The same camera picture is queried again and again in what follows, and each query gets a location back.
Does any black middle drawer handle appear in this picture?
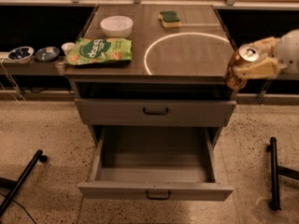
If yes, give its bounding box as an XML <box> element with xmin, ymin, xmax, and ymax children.
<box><xmin>146</xmin><ymin>190</ymin><xmax>171</xmax><ymax>201</ymax></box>

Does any white cable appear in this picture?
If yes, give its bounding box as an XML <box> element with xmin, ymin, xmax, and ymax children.
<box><xmin>0</xmin><ymin>59</ymin><xmax>26</xmax><ymax>102</ymax></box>

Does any black stand leg right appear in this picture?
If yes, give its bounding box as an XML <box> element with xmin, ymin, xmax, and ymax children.
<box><xmin>266</xmin><ymin>137</ymin><xmax>299</xmax><ymax>211</ymax></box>

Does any green chip bag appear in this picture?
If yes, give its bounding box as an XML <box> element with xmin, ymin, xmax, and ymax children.
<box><xmin>66</xmin><ymin>38</ymin><xmax>133</xmax><ymax>65</ymax></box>

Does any black top drawer handle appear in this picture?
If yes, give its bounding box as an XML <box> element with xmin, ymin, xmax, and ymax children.
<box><xmin>142</xmin><ymin>107</ymin><xmax>169</xmax><ymax>116</ymax></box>

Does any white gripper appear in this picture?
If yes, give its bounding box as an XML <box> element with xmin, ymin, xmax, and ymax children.
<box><xmin>234</xmin><ymin>29</ymin><xmax>299</xmax><ymax>79</ymax></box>

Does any grey drawer cabinet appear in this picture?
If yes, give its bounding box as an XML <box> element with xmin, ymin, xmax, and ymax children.
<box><xmin>66</xmin><ymin>5</ymin><xmax>236</xmax><ymax>142</ymax></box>

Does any black stand leg left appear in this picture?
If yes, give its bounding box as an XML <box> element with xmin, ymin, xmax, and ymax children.
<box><xmin>0</xmin><ymin>149</ymin><xmax>48</xmax><ymax>217</ymax></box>

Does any white bowl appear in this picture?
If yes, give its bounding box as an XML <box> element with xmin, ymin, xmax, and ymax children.
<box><xmin>100</xmin><ymin>16</ymin><xmax>134</xmax><ymax>38</ymax></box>

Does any orange soda can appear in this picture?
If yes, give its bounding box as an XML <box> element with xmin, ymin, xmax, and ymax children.
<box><xmin>224</xmin><ymin>44</ymin><xmax>260</xmax><ymax>91</ymax></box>

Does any black drawer handle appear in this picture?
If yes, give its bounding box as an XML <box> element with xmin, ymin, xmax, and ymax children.
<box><xmin>142</xmin><ymin>107</ymin><xmax>169</xmax><ymax>116</ymax></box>
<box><xmin>146</xmin><ymin>190</ymin><xmax>171</xmax><ymax>201</ymax></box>

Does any black stand leg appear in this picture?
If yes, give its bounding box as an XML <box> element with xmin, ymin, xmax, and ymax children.
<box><xmin>0</xmin><ymin>149</ymin><xmax>48</xmax><ymax>217</ymax></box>
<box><xmin>266</xmin><ymin>137</ymin><xmax>299</xmax><ymax>211</ymax></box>

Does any closed grey top drawer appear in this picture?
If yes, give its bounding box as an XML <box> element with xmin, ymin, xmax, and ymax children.
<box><xmin>75</xmin><ymin>99</ymin><xmax>236</xmax><ymax>127</ymax></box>

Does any blue patterned bowl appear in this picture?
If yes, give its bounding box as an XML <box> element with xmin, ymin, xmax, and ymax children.
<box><xmin>8</xmin><ymin>47</ymin><xmax>34</xmax><ymax>63</ymax></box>

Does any open grey middle drawer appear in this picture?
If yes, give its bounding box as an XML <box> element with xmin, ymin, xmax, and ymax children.
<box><xmin>78</xmin><ymin>126</ymin><xmax>234</xmax><ymax>201</ymax></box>

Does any dark grey bowl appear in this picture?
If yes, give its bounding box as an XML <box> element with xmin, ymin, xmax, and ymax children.
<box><xmin>35</xmin><ymin>47</ymin><xmax>60</xmax><ymax>63</ymax></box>

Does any small white cup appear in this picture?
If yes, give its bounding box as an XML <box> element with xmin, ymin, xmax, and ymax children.
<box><xmin>62</xmin><ymin>42</ymin><xmax>75</xmax><ymax>56</ymax></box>

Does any green yellow sponge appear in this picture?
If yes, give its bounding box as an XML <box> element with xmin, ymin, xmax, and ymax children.
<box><xmin>159</xmin><ymin>10</ymin><xmax>181</xmax><ymax>28</ymax></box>

